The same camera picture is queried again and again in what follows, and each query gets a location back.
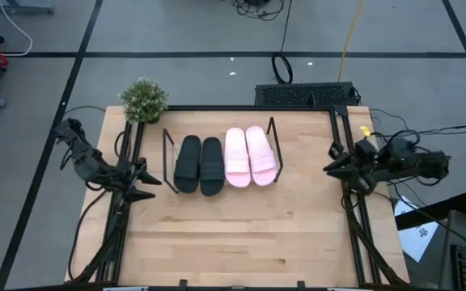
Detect black perforated computer case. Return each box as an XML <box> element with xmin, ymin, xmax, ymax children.
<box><xmin>254</xmin><ymin>82</ymin><xmax>360</xmax><ymax>108</ymax></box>

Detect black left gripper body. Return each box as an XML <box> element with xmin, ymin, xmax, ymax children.
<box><xmin>111</xmin><ymin>159</ymin><xmax>147</xmax><ymax>193</ymax></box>

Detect tangled black cable bundle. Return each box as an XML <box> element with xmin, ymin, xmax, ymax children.
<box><xmin>231</xmin><ymin>0</ymin><xmax>286</xmax><ymax>22</ymax></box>

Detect pink slide sandal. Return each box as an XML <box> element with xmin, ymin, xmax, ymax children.
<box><xmin>223</xmin><ymin>127</ymin><xmax>252</xmax><ymax>189</ymax></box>
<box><xmin>244</xmin><ymin>125</ymin><xmax>278</xmax><ymax>188</ymax></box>

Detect black cable beside table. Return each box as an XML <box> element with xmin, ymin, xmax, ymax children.
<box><xmin>369</xmin><ymin>108</ymin><xmax>466</xmax><ymax>139</ymax></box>

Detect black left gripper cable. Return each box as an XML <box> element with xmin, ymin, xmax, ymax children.
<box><xmin>113</xmin><ymin>129</ymin><xmax>133</xmax><ymax>161</ymax></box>

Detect black coiled floor cable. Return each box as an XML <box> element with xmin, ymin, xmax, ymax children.
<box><xmin>271</xmin><ymin>0</ymin><xmax>294</xmax><ymax>85</ymax></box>

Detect white paper sheet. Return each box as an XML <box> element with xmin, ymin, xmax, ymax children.
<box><xmin>393</xmin><ymin>196</ymin><xmax>440</xmax><ymax>263</ymax></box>

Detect black desk edge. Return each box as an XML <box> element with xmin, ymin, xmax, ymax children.
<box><xmin>394</xmin><ymin>192</ymin><xmax>466</xmax><ymax>231</ymax></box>

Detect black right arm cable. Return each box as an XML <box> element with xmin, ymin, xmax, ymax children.
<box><xmin>372</xmin><ymin>128</ymin><xmax>422</xmax><ymax>162</ymax></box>

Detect black slide sandal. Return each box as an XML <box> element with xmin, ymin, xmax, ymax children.
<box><xmin>199</xmin><ymin>137</ymin><xmax>226</xmax><ymax>198</ymax></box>
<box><xmin>173</xmin><ymin>134</ymin><xmax>202</xmax><ymax>194</ymax></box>

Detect wooden shelf with black frame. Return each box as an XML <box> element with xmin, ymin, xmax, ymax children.
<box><xmin>162</xmin><ymin>116</ymin><xmax>285</xmax><ymax>195</ymax></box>

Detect thin black floor cable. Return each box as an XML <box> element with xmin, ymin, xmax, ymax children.
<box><xmin>63</xmin><ymin>104</ymin><xmax>107</xmax><ymax>116</ymax></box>

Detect white floor cable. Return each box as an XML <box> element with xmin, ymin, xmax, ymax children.
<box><xmin>0</xmin><ymin>0</ymin><xmax>34</xmax><ymax>57</ymax></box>

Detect black curved table cable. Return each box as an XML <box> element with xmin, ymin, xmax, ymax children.
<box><xmin>67</xmin><ymin>188</ymin><xmax>111</xmax><ymax>283</ymax></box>

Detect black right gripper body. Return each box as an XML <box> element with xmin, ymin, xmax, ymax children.
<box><xmin>348</xmin><ymin>139</ymin><xmax>379</xmax><ymax>191</ymax></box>

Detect yellow cable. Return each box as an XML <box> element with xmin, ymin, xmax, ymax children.
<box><xmin>337</xmin><ymin>0</ymin><xmax>366</xmax><ymax>83</ymax></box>

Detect black metal table frame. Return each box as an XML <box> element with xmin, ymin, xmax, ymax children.
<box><xmin>66</xmin><ymin>103</ymin><xmax>410</xmax><ymax>290</ymax></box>

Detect small green potted plant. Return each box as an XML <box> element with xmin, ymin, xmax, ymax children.
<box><xmin>118</xmin><ymin>76</ymin><xmax>170</xmax><ymax>124</ymax></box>

